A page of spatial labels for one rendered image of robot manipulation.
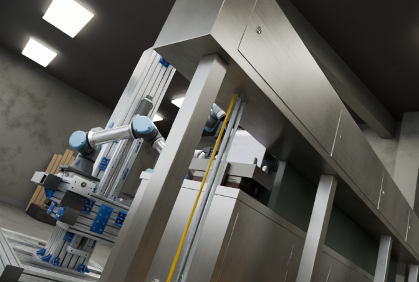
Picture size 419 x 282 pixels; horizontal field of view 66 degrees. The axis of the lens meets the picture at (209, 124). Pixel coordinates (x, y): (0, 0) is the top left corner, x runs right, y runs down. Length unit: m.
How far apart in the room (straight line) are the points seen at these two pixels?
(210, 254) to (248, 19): 0.84
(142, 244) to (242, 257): 0.67
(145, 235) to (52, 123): 9.41
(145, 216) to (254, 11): 0.66
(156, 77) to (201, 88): 1.91
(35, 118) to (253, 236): 9.02
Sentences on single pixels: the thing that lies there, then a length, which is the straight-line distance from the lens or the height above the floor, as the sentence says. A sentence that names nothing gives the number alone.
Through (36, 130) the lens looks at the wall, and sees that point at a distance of 10.04.
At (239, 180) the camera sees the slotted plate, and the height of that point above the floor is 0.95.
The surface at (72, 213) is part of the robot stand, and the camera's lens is 2.18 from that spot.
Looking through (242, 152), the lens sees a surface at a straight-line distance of 1.72.
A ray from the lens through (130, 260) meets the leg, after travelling 0.79.
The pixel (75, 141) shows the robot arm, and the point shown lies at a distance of 2.19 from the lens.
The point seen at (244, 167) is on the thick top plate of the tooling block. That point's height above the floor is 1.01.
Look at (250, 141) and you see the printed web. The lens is 1.72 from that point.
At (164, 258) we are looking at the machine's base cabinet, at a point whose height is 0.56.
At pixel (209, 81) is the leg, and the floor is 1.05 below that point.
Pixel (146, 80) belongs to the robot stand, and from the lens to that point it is 2.72.
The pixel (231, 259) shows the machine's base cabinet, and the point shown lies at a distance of 1.34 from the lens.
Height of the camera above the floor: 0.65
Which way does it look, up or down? 20 degrees up
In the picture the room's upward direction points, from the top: 21 degrees clockwise
